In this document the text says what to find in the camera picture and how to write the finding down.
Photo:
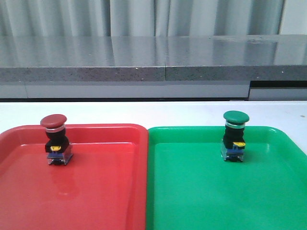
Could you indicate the green mushroom push button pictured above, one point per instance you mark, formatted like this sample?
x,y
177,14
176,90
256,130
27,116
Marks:
x,y
233,144

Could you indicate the red mushroom push button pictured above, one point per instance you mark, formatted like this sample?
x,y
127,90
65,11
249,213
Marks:
x,y
58,148

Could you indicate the green plastic tray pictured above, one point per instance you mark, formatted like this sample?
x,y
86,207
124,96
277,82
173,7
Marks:
x,y
191,187

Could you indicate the red plastic tray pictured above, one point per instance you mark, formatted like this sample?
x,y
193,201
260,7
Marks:
x,y
103,187

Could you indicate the grey stone counter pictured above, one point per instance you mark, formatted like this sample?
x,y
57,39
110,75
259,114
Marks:
x,y
178,68

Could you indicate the grey pleated curtain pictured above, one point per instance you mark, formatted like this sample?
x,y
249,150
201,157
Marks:
x,y
140,17

